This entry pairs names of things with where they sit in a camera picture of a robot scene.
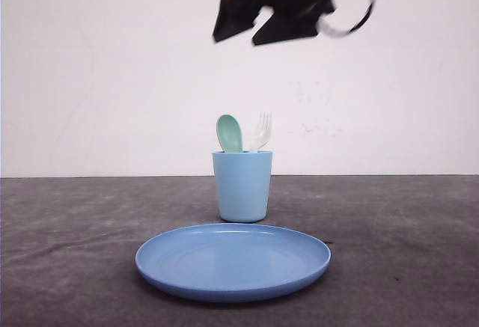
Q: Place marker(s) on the mint green plastic spoon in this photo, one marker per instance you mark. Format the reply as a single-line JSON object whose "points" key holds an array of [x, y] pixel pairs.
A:
{"points": [[229, 134]]}

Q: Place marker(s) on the white plastic fork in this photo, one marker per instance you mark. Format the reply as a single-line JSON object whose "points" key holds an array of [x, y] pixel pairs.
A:
{"points": [[262, 133]]}

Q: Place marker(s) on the blue plastic plate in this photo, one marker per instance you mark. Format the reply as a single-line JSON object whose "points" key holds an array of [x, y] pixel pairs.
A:
{"points": [[232, 262]]}

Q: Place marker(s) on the light blue plastic cup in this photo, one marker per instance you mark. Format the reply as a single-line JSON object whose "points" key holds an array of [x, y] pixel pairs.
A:
{"points": [[242, 184]]}

